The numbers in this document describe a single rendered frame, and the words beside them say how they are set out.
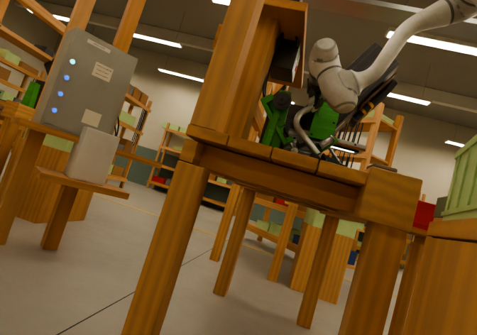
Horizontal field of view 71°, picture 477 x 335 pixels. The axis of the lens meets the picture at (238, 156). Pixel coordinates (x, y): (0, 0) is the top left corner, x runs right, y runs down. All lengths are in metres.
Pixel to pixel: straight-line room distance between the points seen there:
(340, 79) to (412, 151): 10.20
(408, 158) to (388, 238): 10.37
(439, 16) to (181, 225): 1.17
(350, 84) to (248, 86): 0.44
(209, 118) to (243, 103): 0.42
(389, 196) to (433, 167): 10.57
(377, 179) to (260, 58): 0.78
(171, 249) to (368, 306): 0.57
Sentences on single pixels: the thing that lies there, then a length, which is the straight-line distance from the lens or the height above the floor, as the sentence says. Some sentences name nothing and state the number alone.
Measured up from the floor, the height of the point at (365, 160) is 1.54.
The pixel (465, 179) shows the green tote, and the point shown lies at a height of 0.87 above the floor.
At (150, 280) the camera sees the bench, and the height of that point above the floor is 0.39.
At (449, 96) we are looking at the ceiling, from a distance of 9.85.
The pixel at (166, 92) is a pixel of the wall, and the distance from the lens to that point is 12.06.
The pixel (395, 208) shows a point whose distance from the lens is 1.01.
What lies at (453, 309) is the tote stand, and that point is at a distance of 0.63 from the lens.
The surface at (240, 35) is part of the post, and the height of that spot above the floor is 1.20.
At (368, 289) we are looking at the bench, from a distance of 1.02.
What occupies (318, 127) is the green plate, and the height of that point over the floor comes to 1.13.
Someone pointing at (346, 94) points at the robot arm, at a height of 1.16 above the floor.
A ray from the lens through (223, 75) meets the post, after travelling 1.09.
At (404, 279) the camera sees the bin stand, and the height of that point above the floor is 0.55.
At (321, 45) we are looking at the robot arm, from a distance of 1.33.
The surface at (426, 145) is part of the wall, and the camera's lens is 11.60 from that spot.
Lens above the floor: 0.72
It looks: 6 degrees up
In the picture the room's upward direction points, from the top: 17 degrees clockwise
